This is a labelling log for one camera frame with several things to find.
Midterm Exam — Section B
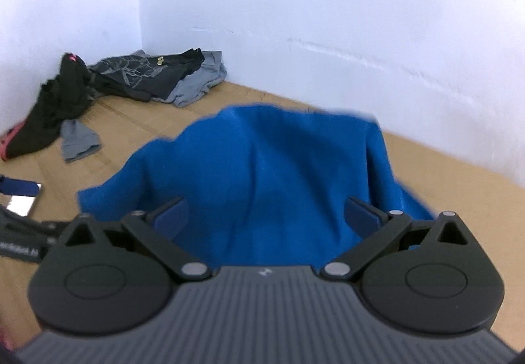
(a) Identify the blue jacket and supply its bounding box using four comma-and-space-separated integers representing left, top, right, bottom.
77, 105, 431, 268

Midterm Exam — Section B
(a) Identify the white smartphone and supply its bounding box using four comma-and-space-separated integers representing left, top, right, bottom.
6, 182, 42, 216

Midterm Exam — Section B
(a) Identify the small grey cloth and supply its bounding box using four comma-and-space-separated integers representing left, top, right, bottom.
60, 119, 101, 163

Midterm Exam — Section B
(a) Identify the black garment pink trim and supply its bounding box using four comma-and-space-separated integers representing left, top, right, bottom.
1, 53, 91, 161

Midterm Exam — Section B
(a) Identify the black patterned shirt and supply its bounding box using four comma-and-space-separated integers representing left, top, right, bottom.
88, 49, 205, 102

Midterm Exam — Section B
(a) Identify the grey t-shirt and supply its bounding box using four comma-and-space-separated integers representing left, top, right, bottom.
165, 50, 227, 108

